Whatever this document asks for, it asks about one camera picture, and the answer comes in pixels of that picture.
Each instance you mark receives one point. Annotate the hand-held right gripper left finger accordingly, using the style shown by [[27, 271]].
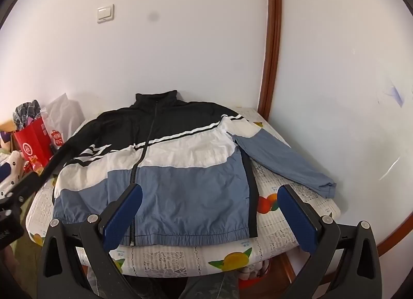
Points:
[[124, 216]]

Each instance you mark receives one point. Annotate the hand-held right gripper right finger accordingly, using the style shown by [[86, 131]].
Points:
[[296, 218]]

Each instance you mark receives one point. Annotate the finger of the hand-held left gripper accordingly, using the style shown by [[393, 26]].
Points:
[[48, 165]]

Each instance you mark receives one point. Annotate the black white blue jacket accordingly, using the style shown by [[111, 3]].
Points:
[[193, 183]]

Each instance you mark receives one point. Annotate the fruit print tablecloth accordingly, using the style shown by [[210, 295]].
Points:
[[284, 237]]

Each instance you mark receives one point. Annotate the red paper bag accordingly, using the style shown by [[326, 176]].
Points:
[[32, 144]]

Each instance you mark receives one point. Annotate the white floral cloth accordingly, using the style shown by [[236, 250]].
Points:
[[13, 163]]

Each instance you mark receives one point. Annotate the green cloth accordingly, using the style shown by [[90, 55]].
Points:
[[25, 263]]

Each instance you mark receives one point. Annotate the white plastic shopping bag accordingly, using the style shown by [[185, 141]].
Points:
[[64, 115]]

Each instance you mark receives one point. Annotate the grey plaid cloth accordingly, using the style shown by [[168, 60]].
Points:
[[25, 110]]

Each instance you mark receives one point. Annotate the red patterned cloth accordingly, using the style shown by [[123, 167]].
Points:
[[255, 274]]

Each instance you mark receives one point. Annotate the grey patterned cloth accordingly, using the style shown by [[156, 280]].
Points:
[[209, 287]]

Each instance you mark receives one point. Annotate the white light switch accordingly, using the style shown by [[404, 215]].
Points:
[[105, 13]]

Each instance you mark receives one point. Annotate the brown wooden door frame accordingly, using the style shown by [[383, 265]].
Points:
[[272, 44]]

